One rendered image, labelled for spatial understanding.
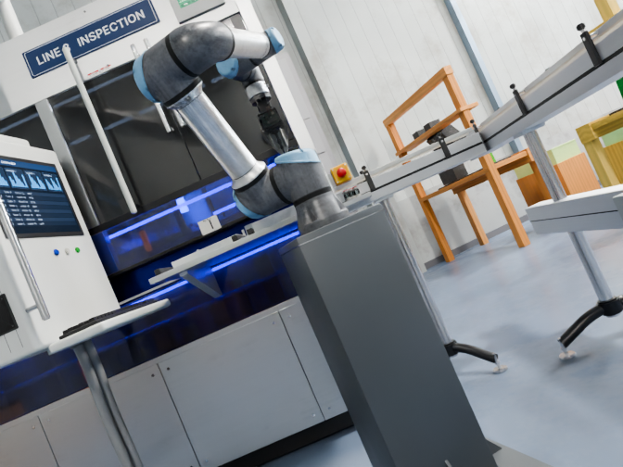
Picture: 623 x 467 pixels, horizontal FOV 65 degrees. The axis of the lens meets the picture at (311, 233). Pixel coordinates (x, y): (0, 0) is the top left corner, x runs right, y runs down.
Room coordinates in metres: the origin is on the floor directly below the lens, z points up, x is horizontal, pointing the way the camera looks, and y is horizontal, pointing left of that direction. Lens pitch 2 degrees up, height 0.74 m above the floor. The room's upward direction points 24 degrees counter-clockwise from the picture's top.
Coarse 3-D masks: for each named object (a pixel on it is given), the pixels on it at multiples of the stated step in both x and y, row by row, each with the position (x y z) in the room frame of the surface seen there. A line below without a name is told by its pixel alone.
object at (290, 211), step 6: (282, 210) 1.65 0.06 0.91; (288, 210) 1.65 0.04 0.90; (294, 210) 1.65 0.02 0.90; (270, 216) 1.65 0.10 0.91; (276, 216) 1.65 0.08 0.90; (282, 216) 1.65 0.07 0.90; (288, 216) 1.65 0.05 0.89; (258, 222) 1.65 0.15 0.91; (264, 222) 1.65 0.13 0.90; (270, 222) 1.65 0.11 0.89; (276, 222) 1.65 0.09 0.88; (258, 228) 1.65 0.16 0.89
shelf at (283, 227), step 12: (264, 228) 1.63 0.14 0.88; (276, 228) 1.63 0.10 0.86; (288, 228) 1.82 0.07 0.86; (240, 240) 1.63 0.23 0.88; (252, 240) 1.64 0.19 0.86; (264, 240) 1.90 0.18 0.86; (216, 252) 1.63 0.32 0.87; (228, 252) 1.71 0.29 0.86; (240, 252) 1.98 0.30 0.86; (192, 264) 1.63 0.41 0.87; (204, 264) 1.78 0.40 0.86; (156, 276) 1.63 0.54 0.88; (168, 276) 1.63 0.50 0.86
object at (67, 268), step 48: (0, 144) 1.68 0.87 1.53; (0, 192) 1.58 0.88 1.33; (48, 192) 1.82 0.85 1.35; (0, 240) 1.51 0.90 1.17; (48, 240) 1.72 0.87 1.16; (0, 288) 1.49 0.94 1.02; (48, 288) 1.62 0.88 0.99; (96, 288) 1.87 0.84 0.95; (0, 336) 1.50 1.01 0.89; (48, 336) 1.54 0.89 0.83
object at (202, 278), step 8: (184, 272) 1.69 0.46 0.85; (192, 272) 1.74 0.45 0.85; (200, 272) 1.85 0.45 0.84; (208, 272) 1.95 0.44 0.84; (192, 280) 1.76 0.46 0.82; (200, 280) 1.81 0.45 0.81; (208, 280) 1.91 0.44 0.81; (200, 288) 1.86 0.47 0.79; (208, 288) 1.89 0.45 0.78; (216, 288) 1.98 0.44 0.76; (216, 296) 1.99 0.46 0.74
